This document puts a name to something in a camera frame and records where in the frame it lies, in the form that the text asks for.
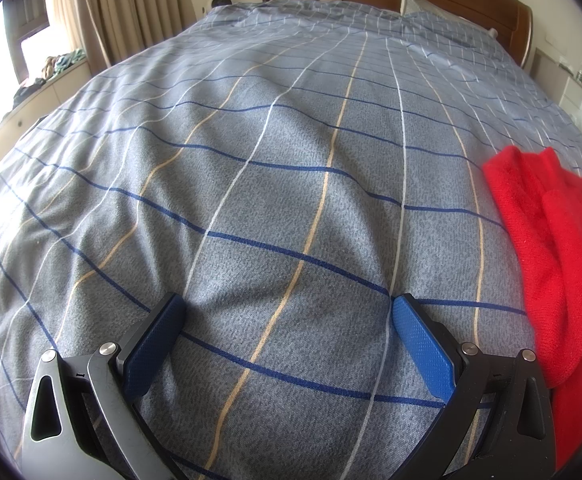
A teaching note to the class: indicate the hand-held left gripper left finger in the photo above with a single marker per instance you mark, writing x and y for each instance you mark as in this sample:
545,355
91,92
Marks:
153,340

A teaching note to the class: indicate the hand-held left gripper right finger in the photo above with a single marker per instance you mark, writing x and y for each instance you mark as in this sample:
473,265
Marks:
423,345

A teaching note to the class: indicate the red knit sweater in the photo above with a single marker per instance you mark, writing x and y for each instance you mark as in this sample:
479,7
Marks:
546,240

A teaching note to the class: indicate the pile of clothes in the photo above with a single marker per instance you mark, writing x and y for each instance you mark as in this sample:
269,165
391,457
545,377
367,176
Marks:
56,65

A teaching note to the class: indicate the grey plaid blanket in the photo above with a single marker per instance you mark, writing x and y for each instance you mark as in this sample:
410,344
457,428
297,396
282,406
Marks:
271,185

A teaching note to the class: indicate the beige window bench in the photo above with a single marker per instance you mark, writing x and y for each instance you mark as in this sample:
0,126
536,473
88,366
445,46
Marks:
46,102

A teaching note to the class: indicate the clear plastic bag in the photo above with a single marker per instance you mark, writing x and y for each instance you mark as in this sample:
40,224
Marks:
581,112

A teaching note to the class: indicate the white sideboard cabinet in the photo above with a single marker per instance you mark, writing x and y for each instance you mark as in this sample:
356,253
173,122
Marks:
553,75

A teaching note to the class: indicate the window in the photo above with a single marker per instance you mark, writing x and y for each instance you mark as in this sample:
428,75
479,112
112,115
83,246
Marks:
1,60

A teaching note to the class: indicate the beige curtain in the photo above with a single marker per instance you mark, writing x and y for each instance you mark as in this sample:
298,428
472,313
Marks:
121,5

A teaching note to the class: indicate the grey pillow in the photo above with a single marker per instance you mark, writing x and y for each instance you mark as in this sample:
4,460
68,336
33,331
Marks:
421,5

